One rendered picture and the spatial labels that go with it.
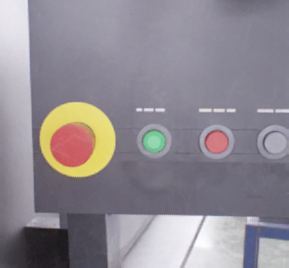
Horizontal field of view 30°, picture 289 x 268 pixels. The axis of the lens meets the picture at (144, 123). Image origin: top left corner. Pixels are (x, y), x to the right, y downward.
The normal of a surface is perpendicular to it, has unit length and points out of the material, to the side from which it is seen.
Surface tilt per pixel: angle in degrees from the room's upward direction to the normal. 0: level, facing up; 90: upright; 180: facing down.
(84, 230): 90
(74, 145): 90
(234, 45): 90
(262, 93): 90
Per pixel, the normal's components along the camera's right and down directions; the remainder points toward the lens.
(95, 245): -0.26, 0.15
